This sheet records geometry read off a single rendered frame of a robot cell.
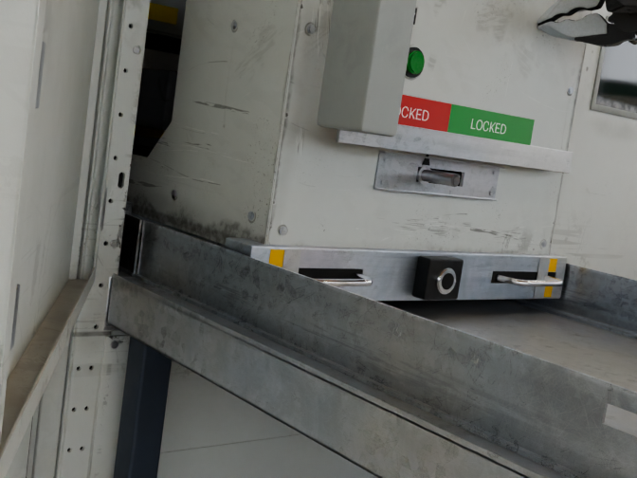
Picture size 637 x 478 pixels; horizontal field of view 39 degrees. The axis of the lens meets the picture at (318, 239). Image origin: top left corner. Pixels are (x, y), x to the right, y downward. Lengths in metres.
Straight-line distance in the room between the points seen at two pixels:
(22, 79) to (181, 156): 0.66
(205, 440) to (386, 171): 0.44
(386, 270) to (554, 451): 0.44
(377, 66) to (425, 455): 0.37
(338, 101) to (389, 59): 0.06
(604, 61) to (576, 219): 0.28
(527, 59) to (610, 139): 0.53
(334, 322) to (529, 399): 0.22
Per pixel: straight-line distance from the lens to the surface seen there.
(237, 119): 1.00
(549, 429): 0.65
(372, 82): 0.86
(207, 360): 0.91
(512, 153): 1.13
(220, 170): 1.02
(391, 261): 1.04
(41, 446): 1.12
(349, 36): 0.88
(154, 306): 1.00
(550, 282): 1.22
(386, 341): 0.75
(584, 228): 1.67
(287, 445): 1.31
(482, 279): 1.17
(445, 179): 1.04
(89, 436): 1.14
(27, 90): 0.44
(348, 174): 0.99
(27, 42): 0.44
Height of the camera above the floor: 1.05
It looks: 7 degrees down
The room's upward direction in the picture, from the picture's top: 8 degrees clockwise
